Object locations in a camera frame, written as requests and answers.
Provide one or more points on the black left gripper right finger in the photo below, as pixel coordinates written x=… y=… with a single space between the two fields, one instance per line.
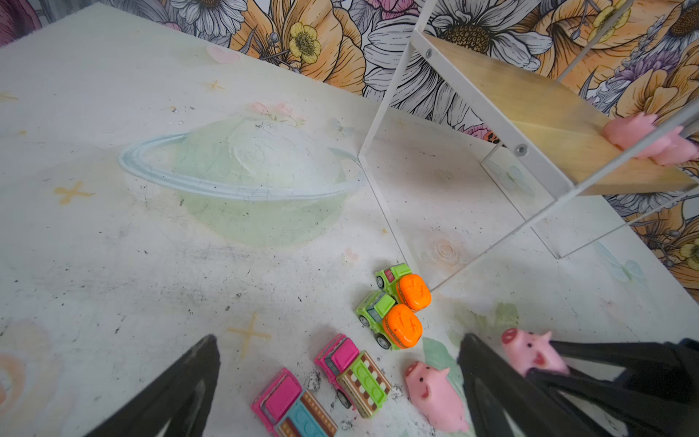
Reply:
x=496 y=394

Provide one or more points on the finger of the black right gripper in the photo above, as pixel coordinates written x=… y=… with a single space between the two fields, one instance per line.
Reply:
x=648 y=366
x=643 y=413

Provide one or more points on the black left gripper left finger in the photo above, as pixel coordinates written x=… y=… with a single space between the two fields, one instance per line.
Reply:
x=177 y=403

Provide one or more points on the pink pig toy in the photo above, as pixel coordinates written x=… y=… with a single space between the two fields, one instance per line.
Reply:
x=626 y=132
x=432 y=394
x=526 y=350

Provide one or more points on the pink truck blue bed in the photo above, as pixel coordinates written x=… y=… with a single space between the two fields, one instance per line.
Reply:
x=287 y=409

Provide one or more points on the pink truck green bed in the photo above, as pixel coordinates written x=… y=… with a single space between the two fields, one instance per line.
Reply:
x=358 y=381

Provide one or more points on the green orange mixer truck near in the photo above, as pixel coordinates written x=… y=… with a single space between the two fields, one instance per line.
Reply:
x=394 y=325

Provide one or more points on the green orange mixer truck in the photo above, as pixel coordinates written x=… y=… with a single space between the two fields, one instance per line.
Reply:
x=394 y=325
x=405 y=286

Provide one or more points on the green orange mixer truck far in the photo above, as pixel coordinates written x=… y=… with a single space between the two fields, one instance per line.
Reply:
x=405 y=286

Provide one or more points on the bamboo two-tier shelf white frame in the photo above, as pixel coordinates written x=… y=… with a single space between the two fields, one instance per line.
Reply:
x=551 y=133

